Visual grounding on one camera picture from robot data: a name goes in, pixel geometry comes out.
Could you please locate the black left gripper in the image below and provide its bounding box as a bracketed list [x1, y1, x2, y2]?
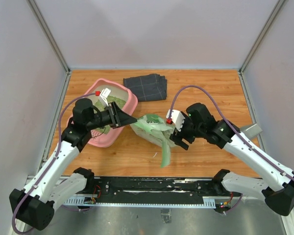
[86, 101, 137, 130]

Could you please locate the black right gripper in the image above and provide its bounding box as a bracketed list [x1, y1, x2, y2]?
[169, 114, 205, 150]

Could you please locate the green litter bag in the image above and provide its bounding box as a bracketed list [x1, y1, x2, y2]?
[130, 114, 177, 168]

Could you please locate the pink litter box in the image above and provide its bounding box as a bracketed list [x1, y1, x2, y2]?
[66, 78, 139, 148]

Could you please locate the grey metal scoop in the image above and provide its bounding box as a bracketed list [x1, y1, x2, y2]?
[240, 123, 263, 140]

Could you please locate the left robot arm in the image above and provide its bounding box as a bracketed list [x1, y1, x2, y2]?
[9, 95, 137, 235]

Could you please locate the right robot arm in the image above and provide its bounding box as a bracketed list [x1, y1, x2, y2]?
[166, 103, 294, 216]

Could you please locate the green cat litter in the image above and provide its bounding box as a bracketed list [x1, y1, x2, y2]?
[95, 95, 126, 134]

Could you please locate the dark checked folded cloth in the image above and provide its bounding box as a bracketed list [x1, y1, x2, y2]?
[123, 73, 167, 102]

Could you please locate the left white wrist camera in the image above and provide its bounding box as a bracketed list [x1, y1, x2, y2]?
[95, 88, 111, 108]

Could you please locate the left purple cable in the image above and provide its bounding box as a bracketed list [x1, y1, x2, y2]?
[11, 92, 98, 233]

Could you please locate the purple cable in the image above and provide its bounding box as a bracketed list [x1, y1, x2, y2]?
[11, 92, 98, 233]
[170, 85, 294, 204]

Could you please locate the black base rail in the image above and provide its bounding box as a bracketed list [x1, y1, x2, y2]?
[22, 175, 287, 209]

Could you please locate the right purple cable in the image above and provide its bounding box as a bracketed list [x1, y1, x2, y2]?
[170, 85, 294, 204]

